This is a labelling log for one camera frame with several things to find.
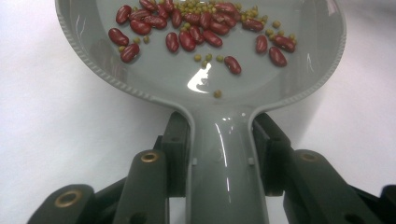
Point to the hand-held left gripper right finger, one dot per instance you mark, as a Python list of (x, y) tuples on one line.
[(274, 149)]

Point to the red kidney beans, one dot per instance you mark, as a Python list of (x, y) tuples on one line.
[(186, 40)]

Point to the small green beans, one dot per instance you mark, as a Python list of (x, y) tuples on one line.
[(217, 93)]

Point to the grey dustpan with orange edge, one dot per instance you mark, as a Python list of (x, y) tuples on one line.
[(224, 102)]

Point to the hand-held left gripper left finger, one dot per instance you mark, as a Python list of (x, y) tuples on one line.
[(176, 152)]

